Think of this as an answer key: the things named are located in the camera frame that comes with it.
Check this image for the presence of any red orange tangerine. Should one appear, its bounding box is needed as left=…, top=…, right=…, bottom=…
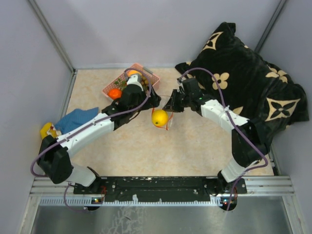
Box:
left=107, top=88, right=122, bottom=100

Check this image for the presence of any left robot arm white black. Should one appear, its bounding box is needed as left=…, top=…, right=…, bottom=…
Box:
left=34, top=84, right=161, bottom=194

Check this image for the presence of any blue cloth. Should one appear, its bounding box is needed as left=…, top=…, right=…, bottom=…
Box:
left=54, top=107, right=99, bottom=134

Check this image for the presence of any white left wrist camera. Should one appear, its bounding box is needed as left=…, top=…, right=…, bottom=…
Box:
left=126, top=74, right=144, bottom=92

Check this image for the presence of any brown longan bunch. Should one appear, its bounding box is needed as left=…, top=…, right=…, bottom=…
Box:
left=141, top=76, right=149, bottom=88

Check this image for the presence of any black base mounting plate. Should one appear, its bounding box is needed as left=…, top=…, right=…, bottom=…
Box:
left=74, top=176, right=234, bottom=202

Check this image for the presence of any aluminium frame rail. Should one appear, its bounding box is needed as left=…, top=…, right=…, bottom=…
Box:
left=30, top=176, right=294, bottom=196

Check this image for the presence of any white slotted cable duct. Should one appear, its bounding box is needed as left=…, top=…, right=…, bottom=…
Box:
left=39, top=195, right=229, bottom=207

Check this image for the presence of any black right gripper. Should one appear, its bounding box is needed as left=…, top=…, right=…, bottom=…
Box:
left=163, top=89, right=192, bottom=113

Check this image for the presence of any black floral pillow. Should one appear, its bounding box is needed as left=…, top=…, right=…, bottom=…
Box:
left=175, top=22, right=310, bottom=142

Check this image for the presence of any clear zip top bag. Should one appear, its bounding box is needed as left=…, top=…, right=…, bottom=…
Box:
left=151, top=95, right=174, bottom=131

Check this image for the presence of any red cherry tomato sprig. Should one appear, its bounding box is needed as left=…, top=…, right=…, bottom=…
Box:
left=114, top=78, right=127, bottom=91

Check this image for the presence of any yellow lemon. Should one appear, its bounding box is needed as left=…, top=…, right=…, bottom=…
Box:
left=151, top=110, right=169, bottom=127

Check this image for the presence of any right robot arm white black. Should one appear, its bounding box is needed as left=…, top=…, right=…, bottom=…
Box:
left=163, top=78, right=269, bottom=194

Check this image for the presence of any orange peach fruit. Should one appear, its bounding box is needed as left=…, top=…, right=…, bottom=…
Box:
left=127, top=70, right=142, bottom=77

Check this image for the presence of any pink plastic basket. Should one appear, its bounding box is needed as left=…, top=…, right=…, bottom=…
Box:
left=101, top=63, right=160, bottom=100

